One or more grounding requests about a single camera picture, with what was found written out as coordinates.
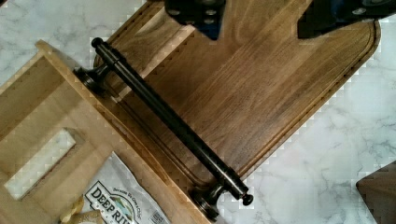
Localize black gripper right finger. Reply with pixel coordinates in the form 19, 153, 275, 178
297, 0, 396, 39

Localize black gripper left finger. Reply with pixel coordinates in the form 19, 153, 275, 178
164, 0, 226, 40

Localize black drawer handle bar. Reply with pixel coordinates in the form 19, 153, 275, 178
74, 37, 254, 221

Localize light wooden drawer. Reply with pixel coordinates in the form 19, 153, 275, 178
1, 40, 211, 224

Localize dark wooden cutting board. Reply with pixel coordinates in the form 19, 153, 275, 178
109, 0, 381, 176

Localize dark wooden board corner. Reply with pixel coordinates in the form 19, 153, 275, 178
356, 162, 396, 224

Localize silver chip bag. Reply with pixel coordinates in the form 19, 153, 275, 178
82, 152, 170, 224

